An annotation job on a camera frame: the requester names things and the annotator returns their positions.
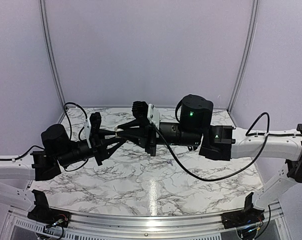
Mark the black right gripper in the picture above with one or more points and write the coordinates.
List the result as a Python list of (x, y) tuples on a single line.
[(148, 140)]

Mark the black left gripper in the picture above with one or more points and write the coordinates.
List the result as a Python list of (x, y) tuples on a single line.
[(97, 148)]

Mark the beige earbud charging case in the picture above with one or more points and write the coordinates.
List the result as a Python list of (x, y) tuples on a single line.
[(118, 132)]

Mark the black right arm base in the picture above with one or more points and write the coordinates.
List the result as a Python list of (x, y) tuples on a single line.
[(246, 216)]

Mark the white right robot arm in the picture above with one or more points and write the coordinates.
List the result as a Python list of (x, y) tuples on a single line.
[(254, 144)]

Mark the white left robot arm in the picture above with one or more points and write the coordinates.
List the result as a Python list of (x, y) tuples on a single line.
[(20, 168)]

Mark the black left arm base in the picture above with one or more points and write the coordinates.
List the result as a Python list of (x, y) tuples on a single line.
[(43, 213)]

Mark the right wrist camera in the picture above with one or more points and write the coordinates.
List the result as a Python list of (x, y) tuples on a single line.
[(146, 114)]

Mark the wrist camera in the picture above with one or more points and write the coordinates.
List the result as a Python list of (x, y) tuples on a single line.
[(92, 125), (146, 114)]

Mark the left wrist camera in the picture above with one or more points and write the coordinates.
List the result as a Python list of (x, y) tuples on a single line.
[(92, 125)]

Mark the aluminium front frame rail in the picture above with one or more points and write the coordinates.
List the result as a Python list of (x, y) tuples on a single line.
[(93, 226)]

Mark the right aluminium corner post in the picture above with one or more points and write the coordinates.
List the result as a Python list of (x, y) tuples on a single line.
[(246, 53)]

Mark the aluminium corner post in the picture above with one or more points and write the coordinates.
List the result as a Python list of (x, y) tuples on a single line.
[(246, 53), (50, 53)]

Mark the left aluminium corner post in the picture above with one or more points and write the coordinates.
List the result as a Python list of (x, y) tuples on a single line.
[(50, 53)]

